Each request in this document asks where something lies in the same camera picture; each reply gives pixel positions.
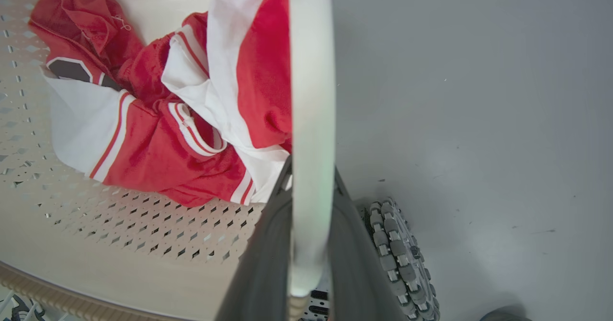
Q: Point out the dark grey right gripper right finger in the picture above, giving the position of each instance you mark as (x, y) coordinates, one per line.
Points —
(357, 273)

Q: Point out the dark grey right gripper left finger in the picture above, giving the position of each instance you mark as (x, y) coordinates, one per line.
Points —
(261, 268)

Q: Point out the white perforated plastic laundry basket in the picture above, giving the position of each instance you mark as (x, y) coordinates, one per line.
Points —
(143, 244)

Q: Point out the red and white jersey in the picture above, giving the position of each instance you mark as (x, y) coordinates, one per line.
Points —
(163, 105)

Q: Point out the grey omni wheel with rollers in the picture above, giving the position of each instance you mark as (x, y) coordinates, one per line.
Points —
(400, 258)

